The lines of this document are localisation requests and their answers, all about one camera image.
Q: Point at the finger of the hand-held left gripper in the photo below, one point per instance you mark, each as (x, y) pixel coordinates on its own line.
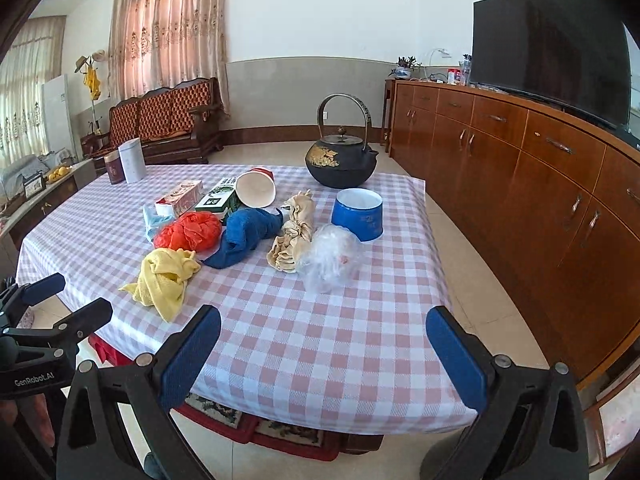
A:
(85, 317)
(45, 287)

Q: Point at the grey covered appliance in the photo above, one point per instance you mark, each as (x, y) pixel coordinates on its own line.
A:
(20, 172)

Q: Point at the pink checked tablecloth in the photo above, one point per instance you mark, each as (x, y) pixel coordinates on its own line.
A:
(300, 335)

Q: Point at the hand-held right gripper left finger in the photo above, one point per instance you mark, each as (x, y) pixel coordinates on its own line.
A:
(192, 355)

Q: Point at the wooden chair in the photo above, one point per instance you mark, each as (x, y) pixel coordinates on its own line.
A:
(615, 425)

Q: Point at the pink embroidered curtain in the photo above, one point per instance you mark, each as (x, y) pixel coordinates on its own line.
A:
(165, 30)

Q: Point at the potted plant in patterned pot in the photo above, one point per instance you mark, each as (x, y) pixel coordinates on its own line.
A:
(404, 69)

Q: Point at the red plastic stool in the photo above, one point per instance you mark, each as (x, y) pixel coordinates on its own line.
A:
(110, 352)

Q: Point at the red patterned floor mat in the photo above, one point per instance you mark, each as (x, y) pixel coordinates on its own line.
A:
(280, 435)

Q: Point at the clear plastic bag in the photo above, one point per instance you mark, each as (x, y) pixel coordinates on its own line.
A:
(330, 260)

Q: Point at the orange mesh bath sponge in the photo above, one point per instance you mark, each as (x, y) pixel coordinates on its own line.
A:
(190, 232)

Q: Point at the low wooden cabinet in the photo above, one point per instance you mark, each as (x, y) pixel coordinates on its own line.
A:
(45, 205)

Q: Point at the white standing air conditioner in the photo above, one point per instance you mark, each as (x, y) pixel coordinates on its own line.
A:
(57, 115)

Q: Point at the yellow cloth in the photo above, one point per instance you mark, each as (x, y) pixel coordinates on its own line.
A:
(160, 275)

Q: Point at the dark red tin canister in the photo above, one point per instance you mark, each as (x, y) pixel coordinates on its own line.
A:
(113, 170)

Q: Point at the small wooden side table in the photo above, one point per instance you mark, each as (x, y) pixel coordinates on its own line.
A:
(387, 110)

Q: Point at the yellow fruit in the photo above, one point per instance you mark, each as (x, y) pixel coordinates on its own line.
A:
(57, 174)

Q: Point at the white tin canister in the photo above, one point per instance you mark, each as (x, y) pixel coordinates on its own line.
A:
(132, 160)

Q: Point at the blue towel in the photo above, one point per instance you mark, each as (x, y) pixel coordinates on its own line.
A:
(245, 232)

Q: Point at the wooden sofa with red cushions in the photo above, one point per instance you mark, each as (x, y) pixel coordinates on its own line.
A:
(165, 115)

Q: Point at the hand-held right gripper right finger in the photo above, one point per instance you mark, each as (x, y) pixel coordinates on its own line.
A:
(457, 360)

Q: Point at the red white milk carton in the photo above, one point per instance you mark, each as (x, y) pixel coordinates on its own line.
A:
(177, 197)

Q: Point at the green white milk carton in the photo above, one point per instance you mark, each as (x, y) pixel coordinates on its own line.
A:
(215, 197)

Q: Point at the small red box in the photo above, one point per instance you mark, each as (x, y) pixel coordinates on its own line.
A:
(454, 76)

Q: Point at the pale sheer curtain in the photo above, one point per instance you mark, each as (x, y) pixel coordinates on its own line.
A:
(25, 85)

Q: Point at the clear plastic bottle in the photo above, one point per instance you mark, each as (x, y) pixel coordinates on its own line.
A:
(466, 71)

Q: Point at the blue paper cup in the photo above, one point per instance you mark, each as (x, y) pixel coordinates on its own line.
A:
(357, 222)

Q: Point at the small picture frame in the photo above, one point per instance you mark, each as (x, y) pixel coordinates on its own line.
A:
(35, 185)

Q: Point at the light blue face mask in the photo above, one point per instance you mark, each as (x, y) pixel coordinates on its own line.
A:
(152, 222)

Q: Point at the white desk lamp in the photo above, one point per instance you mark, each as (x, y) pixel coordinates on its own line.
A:
(439, 52)

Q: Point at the beige cloth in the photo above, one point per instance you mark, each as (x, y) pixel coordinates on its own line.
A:
(295, 240)

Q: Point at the long wooden sideboard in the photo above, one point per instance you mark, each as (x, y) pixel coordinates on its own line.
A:
(500, 170)

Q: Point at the black cast iron teapot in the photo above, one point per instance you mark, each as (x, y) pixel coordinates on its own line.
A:
(340, 165)

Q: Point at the black flat television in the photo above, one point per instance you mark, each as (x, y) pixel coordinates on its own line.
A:
(545, 50)

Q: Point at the red paper cup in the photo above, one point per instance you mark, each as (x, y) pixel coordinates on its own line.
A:
(255, 190)

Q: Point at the coat rack with hats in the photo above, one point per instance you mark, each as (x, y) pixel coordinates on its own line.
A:
(90, 80)

